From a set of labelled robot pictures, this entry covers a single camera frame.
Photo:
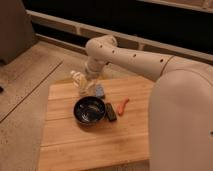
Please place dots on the wooden board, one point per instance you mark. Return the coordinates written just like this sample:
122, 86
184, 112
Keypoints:
68, 146

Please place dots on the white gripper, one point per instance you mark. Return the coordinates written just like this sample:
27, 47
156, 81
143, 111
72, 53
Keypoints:
92, 70

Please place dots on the white cup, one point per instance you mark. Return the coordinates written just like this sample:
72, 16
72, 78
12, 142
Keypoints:
87, 92

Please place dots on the orange carrot toy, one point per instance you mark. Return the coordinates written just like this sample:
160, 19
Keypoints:
121, 106

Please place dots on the grey cabinet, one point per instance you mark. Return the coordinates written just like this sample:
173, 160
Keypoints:
16, 32

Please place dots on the blue sponge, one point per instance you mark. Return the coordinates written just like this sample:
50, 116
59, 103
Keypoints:
99, 91

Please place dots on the white bottle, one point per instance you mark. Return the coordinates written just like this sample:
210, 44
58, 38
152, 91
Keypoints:
79, 79

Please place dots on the dark ceramic bowl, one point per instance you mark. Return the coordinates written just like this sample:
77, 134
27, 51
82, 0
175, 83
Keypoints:
89, 110

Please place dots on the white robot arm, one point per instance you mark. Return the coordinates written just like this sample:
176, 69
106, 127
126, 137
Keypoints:
180, 111

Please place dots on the black rectangular block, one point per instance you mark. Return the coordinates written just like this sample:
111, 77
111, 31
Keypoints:
110, 112

